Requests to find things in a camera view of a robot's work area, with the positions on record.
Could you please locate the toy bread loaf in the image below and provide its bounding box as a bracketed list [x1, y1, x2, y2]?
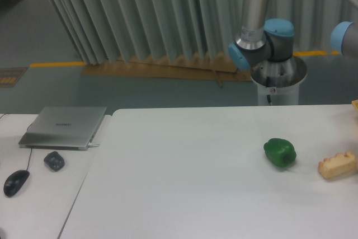
[318, 151, 357, 179]

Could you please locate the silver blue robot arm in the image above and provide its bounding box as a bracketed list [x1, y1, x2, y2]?
[228, 0, 357, 88]

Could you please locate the wicker basket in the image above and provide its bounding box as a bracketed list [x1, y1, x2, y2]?
[351, 100, 358, 111]

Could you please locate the pale green curtain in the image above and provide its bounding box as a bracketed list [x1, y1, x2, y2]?
[50, 0, 357, 65]

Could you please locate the white usb plug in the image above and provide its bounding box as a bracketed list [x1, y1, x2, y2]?
[88, 143, 99, 148]

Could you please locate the green bell pepper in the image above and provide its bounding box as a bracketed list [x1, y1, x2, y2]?
[263, 138, 296, 168]

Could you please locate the silver closed laptop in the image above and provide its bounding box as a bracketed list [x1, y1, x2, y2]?
[18, 106, 106, 150]

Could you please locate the black small controller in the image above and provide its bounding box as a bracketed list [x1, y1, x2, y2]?
[44, 151, 65, 172]

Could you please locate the black computer mouse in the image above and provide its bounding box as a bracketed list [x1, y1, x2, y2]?
[3, 170, 30, 198]

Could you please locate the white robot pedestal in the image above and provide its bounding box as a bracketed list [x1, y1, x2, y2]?
[251, 75, 307, 106]

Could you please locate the black mouse cable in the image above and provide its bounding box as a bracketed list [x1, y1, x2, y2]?
[0, 114, 39, 172]

